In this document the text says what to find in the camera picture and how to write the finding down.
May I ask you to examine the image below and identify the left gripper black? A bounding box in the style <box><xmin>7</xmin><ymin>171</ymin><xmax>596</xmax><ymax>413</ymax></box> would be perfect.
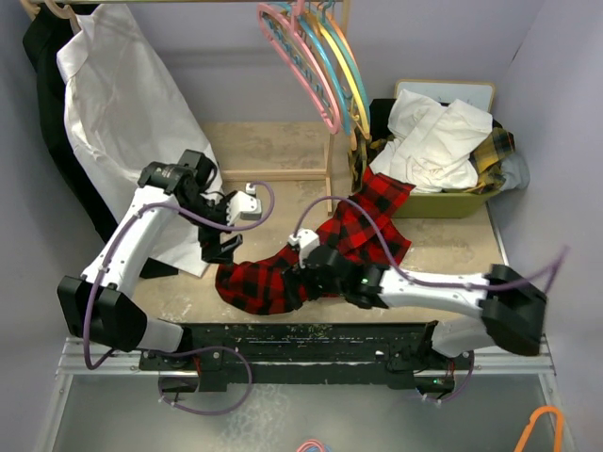
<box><xmin>178</xmin><ymin>191</ymin><xmax>243</xmax><ymax>266</ymax></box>

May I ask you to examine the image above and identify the red black plaid shirt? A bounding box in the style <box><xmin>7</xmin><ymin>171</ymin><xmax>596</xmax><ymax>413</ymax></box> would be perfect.
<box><xmin>215</xmin><ymin>170</ymin><xmax>415</xmax><ymax>315</ymax></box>

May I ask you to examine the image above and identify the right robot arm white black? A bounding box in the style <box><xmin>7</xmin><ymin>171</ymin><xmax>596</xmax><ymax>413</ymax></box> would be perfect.
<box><xmin>293</xmin><ymin>245</ymin><xmax>547</xmax><ymax>368</ymax></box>

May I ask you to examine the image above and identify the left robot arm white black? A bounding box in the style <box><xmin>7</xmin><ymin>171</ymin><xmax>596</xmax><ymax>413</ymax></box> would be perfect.
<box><xmin>57</xmin><ymin>150</ymin><xmax>233</xmax><ymax>369</ymax></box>

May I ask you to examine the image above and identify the yellow plastic hanger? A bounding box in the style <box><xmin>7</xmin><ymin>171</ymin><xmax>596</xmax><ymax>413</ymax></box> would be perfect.
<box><xmin>301</xmin><ymin>1</ymin><xmax>370</xmax><ymax>140</ymax></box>

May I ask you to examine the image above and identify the blue plastic hanger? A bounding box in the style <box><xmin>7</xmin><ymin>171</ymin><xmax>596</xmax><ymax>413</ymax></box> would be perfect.
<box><xmin>257</xmin><ymin>1</ymin><xmax>364</xmax><ymax>136</ymax></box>

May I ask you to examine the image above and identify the white hanging shirt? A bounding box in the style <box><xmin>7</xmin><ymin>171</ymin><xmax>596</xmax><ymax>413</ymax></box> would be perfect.
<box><xmin>56</xmin><ymin>4</ymin><xmax>225</xmax><ymax>278</ymax></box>

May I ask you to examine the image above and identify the white shirt in basket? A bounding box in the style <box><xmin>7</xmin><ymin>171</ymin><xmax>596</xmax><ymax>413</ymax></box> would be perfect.
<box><xmin>370</xmin><ymin>89</ymin><xmax>493</xmax><ymax>193</ymax></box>

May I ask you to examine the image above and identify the yellow plaid shirt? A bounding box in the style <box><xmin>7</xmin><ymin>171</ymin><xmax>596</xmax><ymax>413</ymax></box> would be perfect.
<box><xmin>466</xmin><ymin>127</ymin><xmax>515</xmax><ymax>194</ymax></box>

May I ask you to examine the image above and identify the pink plastic hanger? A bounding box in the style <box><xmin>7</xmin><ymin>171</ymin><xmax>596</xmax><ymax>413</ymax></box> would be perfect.
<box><xmin>256</xmin><ymin>1</ymin><xmax>341</xmax><ymax>134</ymax></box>

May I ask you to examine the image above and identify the orange hanger on floor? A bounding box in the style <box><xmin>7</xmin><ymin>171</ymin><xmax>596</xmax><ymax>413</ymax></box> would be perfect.
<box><xmin>512</xmin><ymin>405</ymin><xmax>565</xmax><ymax>452</ymax></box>

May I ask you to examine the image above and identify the teal plastic hanger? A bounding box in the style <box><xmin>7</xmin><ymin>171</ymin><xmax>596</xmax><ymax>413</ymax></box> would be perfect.
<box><xmin>316</xmin><ymin>0</ymin><xmax>370</xmax><ymax>140</ymax></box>

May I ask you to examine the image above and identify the wooden clothes rack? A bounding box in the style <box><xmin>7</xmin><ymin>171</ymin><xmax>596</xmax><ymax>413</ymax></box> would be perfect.
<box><xmin>19</xmin><ymin>0</ymin><xmax>351</xmax><ymax>195</ymax></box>

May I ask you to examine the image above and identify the green laundry basket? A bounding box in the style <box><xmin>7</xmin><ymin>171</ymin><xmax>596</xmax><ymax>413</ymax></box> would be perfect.
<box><xmin>349</xmin><ymin>131</ymin><xmax>501</xmax><ymax>219</ymax></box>

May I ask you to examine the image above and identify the pink blue hangers bottom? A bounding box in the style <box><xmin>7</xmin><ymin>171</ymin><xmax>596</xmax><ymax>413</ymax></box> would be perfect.
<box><xmin>296</xmin><ymin>439</ymin><xmax>332</xmax><ymax>452</ymax></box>

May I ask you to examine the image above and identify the grey blue garment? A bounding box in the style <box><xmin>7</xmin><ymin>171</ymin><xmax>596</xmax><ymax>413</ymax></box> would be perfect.
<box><xmin>500</xmin><ymin>153</ymin><xmax>530</xmax><ymax>191</ymax></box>

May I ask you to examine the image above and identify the black hanging garment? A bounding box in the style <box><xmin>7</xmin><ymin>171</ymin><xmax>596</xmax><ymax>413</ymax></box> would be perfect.
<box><xmin>22</xmin><ymin>3</ymin><xmax>180</xmax><ymax>279</ymax></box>

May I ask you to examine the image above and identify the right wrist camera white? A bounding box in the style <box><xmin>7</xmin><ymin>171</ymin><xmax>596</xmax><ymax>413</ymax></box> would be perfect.
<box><xmin>287</xmin><ymin>229</ymin><xmax>320</xmax><ymax>268</ymax></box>

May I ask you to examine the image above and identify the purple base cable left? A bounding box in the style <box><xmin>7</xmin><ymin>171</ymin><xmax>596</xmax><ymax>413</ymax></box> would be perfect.
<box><xmin>156</xmin><ymin>346</ymin><xmax>254</xmax><ymax>416</ymax></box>

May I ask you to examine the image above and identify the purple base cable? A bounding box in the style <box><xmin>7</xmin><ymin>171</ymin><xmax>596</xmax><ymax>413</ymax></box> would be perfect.
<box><xmin>156</xmin><ymin>346</ymin><xmax>254</xmax><ymax>416</ymax></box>
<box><xmin>416</xmin><ymin>350</ymin><xmax>477</xmax><ymax>408</ymax></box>

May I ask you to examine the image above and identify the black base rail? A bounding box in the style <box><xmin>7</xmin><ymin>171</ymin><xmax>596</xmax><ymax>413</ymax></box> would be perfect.
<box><xmin>139</xmin><ymin>322</ymin><xmax>474</xmax><ymax>394</ymax></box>

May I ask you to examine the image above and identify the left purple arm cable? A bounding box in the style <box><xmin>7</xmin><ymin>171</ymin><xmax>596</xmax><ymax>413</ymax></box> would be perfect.
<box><xmin>82</xmin><ymin>180</ymin><xmax>277</xmax><ymax>371</ymax></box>

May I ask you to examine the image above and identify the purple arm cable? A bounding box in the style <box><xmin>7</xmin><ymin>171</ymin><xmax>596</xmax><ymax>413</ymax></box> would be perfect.
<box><xmin>82</xmin><ymin>180</ymin><xmax>277</xmax><ymax>371</ymax></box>
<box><xmin>294</xmin><ymin>195</ymin><xmax>570</xmax><ymax>293</ymax></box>

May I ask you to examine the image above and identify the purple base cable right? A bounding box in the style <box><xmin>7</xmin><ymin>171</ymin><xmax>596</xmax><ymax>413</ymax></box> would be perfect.
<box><xmin>416</xmin><ymin>350</ymin><xmax>477</xmax><ymax>408</ymax></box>

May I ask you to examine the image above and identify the aluminium rail frame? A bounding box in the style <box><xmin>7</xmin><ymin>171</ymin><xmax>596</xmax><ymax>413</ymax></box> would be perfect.
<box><xmin>55</xmin><ymin>206</ymin><xmax>566</xmax><ymax>425</ymax></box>

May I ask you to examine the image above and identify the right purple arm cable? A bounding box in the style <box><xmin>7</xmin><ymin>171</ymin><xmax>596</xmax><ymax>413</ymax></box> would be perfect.
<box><xmin>294</xmin><ymin>195</ymin><xmax>570</xmax><ymax>293</ymax></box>

